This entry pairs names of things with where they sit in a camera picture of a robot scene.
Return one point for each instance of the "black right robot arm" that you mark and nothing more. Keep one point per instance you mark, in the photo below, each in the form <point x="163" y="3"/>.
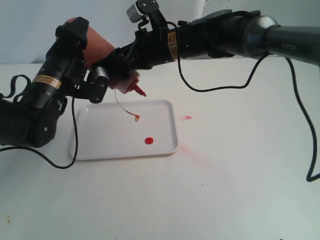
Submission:
<point x="222" y="34"/>

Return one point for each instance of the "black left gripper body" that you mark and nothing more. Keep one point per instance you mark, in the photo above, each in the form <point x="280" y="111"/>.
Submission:
<point x="65" y="59"/>

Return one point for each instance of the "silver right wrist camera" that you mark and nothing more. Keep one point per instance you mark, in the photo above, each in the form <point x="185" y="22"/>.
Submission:
<point x="140" y="9"/>

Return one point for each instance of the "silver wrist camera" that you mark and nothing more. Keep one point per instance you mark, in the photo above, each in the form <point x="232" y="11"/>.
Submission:
<point x="140" y="9"/>
<point x="98" y="80"/>

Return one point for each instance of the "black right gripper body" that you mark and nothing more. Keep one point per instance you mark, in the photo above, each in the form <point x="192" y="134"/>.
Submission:
<point x="149" y="49"/>

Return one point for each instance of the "white rectangular plastic tray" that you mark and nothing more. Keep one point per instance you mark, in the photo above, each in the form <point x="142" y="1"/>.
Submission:
<point x="116" y="131"/>

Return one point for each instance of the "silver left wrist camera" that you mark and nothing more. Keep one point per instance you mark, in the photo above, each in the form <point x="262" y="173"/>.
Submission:
<point x="98" y="80"/>

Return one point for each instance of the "white backdrop cloth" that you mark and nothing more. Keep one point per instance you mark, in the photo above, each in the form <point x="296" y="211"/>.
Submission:
<point x="28" y="28"/>

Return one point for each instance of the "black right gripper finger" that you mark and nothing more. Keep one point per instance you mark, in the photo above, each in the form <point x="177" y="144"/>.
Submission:
<point x="115" y="64"/>

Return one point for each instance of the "red sauce puddle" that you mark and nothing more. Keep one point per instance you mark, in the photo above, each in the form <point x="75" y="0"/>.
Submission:
<point x="149" y="140"/>

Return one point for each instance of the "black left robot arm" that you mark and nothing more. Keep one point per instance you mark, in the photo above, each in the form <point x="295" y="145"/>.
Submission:
<point x="29" y="119"/>

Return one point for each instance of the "red sauce squeeze bottle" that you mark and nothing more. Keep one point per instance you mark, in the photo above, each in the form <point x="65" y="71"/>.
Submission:
<point x="98" y="49"/>

